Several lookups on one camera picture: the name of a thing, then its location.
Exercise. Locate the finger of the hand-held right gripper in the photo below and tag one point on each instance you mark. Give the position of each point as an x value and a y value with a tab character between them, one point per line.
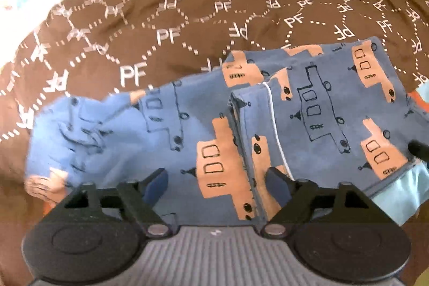
419	152

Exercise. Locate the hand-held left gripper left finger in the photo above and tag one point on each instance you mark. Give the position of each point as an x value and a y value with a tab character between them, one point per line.
155	186

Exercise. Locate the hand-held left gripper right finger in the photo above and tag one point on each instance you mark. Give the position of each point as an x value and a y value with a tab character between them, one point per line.
278	183

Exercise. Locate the blue pants with orange cars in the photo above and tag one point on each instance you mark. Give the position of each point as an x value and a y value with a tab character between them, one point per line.
318	138

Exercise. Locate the multicolour bed sheet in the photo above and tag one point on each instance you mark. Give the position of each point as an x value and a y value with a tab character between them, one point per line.
398	194

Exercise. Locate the brown patterned blanket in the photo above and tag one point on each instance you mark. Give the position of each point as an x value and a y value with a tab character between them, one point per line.
167	4

